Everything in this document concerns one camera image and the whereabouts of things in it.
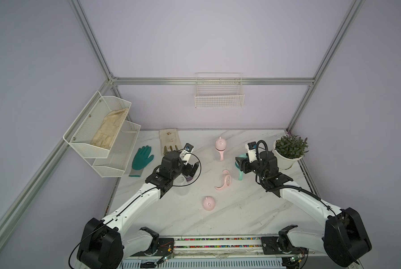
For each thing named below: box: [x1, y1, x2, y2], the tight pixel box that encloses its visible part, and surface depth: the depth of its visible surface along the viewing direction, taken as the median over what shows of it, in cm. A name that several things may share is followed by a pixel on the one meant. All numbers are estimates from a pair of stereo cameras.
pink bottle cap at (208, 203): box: [202, 196, 216, 212], surface depth 85 cm
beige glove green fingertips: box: [159, 128, 183, 157], surface depth 117 cm
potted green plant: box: [272, 132, 310, 170], surface depth 92 cm
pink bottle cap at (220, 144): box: [215, 136, 227, 152], surface depth 94 cm
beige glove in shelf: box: [90, 107, 129, 149], surface depth 80 cm
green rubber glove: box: [128, 145, 155, 178], surface depth 106 cm
